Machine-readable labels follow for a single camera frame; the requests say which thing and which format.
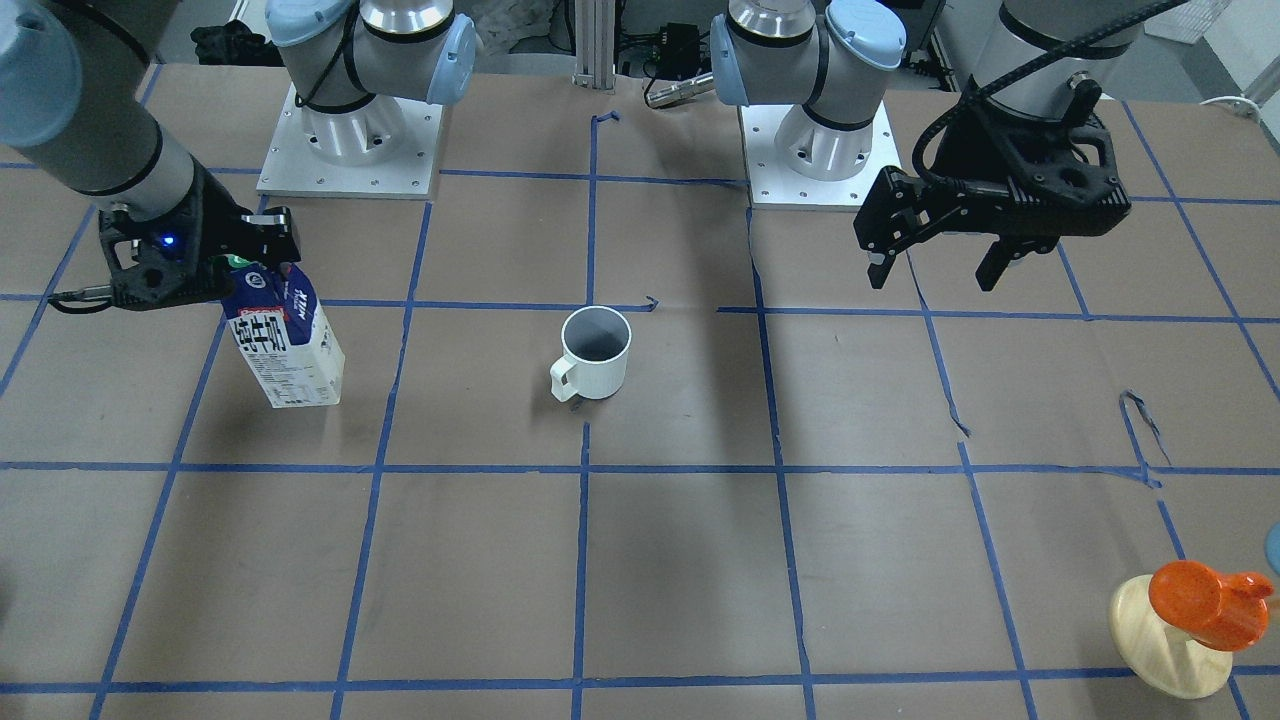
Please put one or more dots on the wooden mug tree stand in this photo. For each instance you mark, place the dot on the wooden mug tree stand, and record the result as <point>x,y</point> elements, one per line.
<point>1163,656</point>

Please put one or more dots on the brown paper table cover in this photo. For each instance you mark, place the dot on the brown paper table cover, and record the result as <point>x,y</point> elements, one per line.
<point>809,498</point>

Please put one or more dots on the grey white plastic mug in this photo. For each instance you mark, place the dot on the grey white plastic mug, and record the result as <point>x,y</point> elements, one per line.
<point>595,343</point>

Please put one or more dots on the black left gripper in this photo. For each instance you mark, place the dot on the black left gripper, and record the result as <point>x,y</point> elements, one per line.
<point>962,150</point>

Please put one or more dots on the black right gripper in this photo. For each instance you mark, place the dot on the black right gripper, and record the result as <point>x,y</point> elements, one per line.
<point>222,216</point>

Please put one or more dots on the aluminium frame post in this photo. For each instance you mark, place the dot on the aluminium frame post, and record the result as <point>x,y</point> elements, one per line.
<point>594,41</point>

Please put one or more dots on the orange translucent cup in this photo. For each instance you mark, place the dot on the orange translucent cup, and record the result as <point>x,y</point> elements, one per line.
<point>1223,612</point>

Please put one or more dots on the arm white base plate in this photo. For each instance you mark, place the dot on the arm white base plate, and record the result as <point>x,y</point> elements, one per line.
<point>795,164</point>
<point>387,150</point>

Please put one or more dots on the blue white milk carton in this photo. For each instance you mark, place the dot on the blue white milk carton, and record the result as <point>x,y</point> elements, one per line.
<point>280,327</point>

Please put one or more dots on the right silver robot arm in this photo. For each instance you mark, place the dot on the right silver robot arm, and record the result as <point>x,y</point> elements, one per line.
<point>70,70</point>

